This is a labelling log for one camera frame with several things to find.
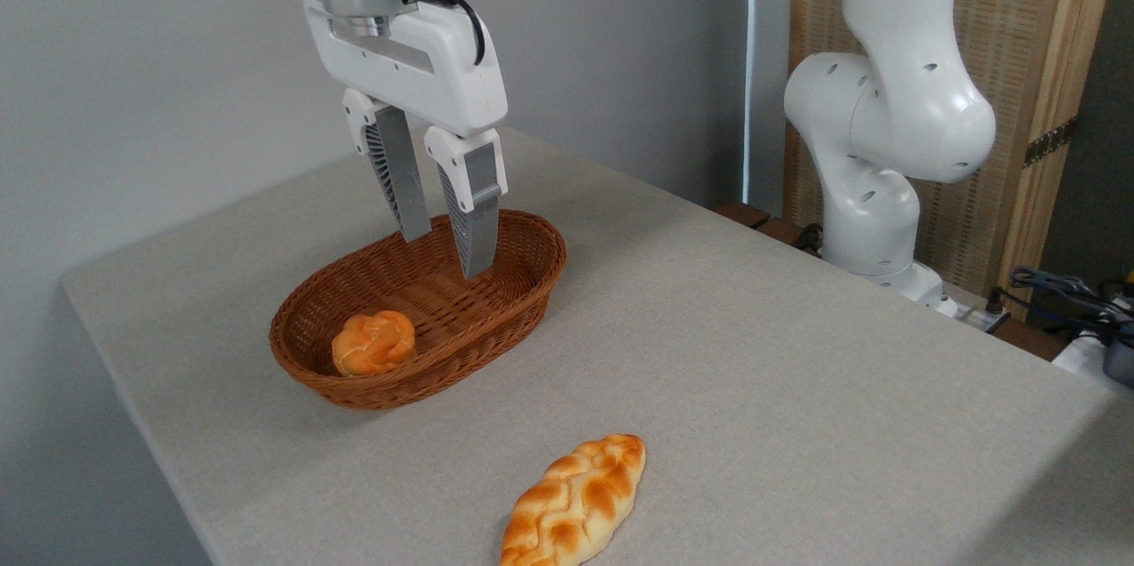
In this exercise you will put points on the long braided bread loaf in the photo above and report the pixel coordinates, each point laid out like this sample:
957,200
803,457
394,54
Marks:
576,500

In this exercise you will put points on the metal screen hinge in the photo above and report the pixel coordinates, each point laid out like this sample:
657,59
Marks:
1050,143

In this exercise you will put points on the round knotted bread roll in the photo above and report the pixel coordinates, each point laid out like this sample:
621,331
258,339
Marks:
374,343

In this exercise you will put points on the white power strip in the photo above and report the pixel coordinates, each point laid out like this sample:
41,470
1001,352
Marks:
1081,353

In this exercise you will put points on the brown wicker oval basket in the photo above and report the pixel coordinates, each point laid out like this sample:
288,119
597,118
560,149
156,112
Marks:
469,327

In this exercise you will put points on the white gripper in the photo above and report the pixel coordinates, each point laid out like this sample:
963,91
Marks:
425,74

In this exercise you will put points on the dark grey box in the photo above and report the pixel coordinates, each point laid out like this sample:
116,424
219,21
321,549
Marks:
1121,362

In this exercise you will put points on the brown wooden base boards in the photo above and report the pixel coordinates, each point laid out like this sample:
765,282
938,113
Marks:
753,219

